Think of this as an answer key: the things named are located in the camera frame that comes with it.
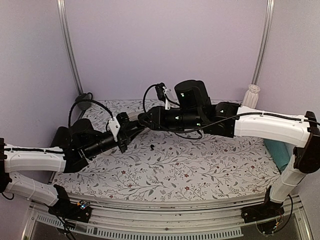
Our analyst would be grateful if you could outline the left camera cable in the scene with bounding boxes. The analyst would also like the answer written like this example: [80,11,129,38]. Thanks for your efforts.
[67,98,113,128]

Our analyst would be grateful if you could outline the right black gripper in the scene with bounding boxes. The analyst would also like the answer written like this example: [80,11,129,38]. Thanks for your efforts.
[137,106,203,133]

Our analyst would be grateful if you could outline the swirl patterned bowl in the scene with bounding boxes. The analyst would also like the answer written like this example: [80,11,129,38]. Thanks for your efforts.
[127,112,140,122]

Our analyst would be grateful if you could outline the black cylinder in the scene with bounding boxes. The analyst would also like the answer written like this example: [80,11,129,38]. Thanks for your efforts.
[50,126,71,149]

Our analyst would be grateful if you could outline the right camera cable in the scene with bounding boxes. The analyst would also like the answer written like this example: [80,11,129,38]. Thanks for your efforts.
[142,83,320,141]

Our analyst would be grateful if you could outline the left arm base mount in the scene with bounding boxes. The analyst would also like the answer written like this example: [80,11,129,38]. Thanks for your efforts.
[48,199,93,223]

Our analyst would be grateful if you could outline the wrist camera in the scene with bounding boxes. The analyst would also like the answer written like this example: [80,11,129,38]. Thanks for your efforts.
[106,112,130,142]
[155,83,173,111]

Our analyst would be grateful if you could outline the floral tablecloth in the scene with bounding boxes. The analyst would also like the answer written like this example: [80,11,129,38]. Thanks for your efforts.
[51,99,285,202]

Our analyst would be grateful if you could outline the right aluminium post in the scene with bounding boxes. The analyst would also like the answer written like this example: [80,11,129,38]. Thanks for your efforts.
[251,0,275,85]

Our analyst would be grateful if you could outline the aluminium post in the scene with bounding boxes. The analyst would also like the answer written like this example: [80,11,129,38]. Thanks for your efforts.
[56,0,84,95]
[251,0,275,85]

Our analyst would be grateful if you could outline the left aluminium post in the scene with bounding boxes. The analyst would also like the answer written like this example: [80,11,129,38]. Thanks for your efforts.
[56,0,84,95]

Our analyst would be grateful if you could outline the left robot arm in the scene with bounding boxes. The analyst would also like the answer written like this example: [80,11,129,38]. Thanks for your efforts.
[0,118,145,217]

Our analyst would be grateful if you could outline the white ribbed vase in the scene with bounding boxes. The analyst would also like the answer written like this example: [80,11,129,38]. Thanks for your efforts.
[242,84,261,109]

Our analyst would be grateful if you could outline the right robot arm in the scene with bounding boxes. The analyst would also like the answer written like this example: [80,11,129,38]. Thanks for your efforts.
[138,79,320,218]

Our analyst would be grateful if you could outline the camera cable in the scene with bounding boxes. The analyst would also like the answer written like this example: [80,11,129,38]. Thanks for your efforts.
[67,98,113,128]
[142,83,320,141]

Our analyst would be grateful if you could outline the teal cup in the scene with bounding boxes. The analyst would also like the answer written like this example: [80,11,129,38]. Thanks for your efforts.
[263,139,291,172]

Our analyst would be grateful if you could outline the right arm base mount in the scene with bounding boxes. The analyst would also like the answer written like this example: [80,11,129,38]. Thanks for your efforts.
[241,201,285,235]

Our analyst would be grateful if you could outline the grey mug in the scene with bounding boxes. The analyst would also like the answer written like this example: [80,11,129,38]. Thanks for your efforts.
[75,92,93,111]

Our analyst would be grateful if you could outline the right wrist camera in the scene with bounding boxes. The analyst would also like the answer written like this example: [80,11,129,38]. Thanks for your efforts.
[155,83,173,111]

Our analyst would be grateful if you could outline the front aluminium rail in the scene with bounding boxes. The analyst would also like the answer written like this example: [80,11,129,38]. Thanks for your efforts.
[23,194,313,240]

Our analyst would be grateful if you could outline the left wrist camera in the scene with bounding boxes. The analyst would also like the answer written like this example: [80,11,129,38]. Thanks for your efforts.
[106,112,130,142]

